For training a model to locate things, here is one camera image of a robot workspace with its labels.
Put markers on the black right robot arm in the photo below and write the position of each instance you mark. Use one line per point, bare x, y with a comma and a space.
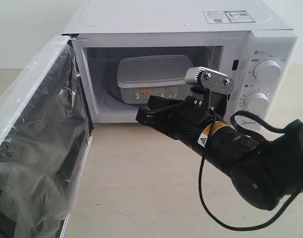
261, 171

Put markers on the white microwave oven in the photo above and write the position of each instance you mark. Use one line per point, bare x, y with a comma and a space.
105, 32

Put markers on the upper white control knob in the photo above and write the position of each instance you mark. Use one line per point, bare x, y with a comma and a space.
267, 71

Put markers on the white microwave door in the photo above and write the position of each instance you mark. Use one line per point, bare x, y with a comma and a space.
30, 124

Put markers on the white plastic food container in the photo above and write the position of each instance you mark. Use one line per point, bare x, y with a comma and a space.
141, 77

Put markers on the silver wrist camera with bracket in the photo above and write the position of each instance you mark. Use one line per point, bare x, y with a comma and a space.
216, 88

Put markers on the white control knob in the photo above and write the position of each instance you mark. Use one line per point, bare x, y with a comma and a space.
256, 102
267, 71

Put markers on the lower white control knob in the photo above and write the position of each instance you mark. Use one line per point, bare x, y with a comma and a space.
256, 102

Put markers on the clear plastic protective film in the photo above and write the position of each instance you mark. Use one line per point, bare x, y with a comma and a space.
37, 161

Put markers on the glass microwave turntable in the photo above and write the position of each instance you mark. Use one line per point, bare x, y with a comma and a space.
114, 100

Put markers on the printed label sticker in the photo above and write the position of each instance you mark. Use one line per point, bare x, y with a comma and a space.
226, 17

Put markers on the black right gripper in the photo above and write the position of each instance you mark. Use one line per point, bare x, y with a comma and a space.
178, 119

